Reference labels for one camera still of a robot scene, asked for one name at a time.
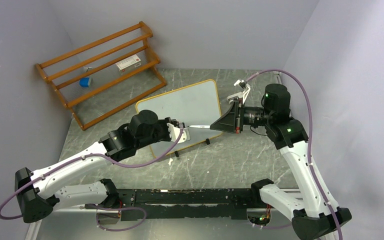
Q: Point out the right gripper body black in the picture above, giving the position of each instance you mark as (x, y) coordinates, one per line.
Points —
(241, 111)

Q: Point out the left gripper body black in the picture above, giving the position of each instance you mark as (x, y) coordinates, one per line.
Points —
(165, 133)

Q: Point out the white brown whiteboard marker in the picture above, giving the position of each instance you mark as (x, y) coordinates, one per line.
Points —
(199, 126)

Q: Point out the yellow framed whiteboard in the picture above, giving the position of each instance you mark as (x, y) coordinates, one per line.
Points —
(194, 105)

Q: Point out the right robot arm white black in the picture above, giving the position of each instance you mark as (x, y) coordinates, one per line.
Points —
(317, 215)

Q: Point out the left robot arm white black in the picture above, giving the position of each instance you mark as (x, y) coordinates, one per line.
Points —
(42, 191)

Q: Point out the white whiteboard eraser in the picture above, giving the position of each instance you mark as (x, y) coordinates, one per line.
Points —
(234, 96)

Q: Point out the white red box on rack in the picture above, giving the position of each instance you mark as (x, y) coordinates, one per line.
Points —
(128, 64)

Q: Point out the blue small object on rack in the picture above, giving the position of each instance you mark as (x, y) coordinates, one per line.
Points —
(85, 82)

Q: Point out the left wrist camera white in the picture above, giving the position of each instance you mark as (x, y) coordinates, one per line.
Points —
(178, 134)

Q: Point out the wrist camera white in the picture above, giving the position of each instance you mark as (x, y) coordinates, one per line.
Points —
(246, 88)
(178, 134)

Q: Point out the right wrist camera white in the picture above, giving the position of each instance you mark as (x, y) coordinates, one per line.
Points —
(246, 88)

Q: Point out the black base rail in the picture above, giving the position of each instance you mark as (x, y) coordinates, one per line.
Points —
(232, 203)

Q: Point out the aluminium frame rail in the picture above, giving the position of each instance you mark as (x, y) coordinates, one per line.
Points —
(33, 211)

